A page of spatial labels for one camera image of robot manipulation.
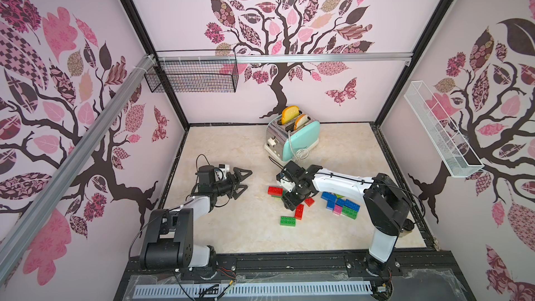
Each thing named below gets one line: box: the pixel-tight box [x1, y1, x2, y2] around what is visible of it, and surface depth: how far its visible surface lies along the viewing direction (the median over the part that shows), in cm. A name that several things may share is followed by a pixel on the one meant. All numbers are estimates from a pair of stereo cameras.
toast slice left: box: [281, 105, 301, 125], surface depth 100 cm
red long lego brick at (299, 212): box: [294, 204, 305, 221], surface depth 87 cm
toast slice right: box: [293, 113, 309, 131], surface depth 96 cm
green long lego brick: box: [280, 215, 297, 227], surface depth 85 cm
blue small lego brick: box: [326, 199, 336, 211], surface depth 89 cm
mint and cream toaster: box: [264, 110, 321, 166], surface depth 96 cm
